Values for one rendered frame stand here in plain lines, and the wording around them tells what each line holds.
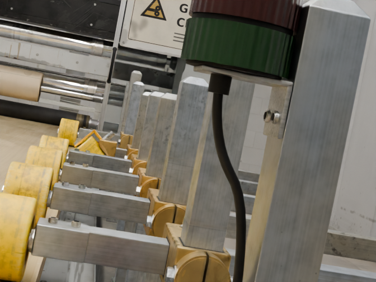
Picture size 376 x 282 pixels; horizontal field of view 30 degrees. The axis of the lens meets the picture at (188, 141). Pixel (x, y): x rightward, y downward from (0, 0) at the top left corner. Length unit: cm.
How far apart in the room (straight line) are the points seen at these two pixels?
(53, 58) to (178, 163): 209
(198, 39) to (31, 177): 56
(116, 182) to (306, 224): 80
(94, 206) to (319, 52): 58
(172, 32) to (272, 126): 254
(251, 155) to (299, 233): 913
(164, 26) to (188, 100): 206
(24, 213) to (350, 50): 37
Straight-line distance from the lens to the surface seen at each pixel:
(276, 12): 37
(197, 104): 87
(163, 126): 112
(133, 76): 237
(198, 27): 37
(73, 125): 214
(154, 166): 112
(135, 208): 92
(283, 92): 38
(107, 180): 117
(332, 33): 38
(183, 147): 87
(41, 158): 115
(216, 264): 61
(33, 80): 294
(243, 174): 170
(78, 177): 116
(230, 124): 62
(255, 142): 951
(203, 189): 63
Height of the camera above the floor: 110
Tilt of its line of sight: 3 degrees down
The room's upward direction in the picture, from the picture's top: 11 degrees clockwise
